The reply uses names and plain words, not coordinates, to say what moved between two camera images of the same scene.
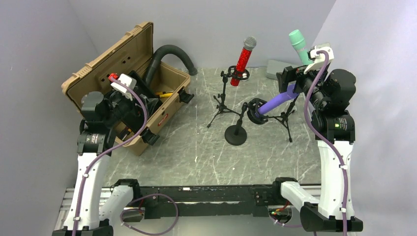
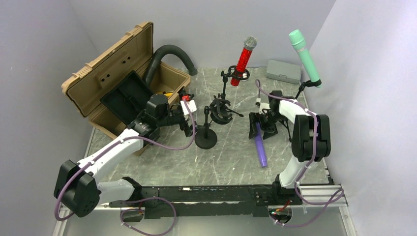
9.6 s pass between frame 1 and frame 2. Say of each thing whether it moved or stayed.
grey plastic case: stayed
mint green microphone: stayed
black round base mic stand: moved
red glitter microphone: stayed
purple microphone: moved
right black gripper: moved
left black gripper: moved
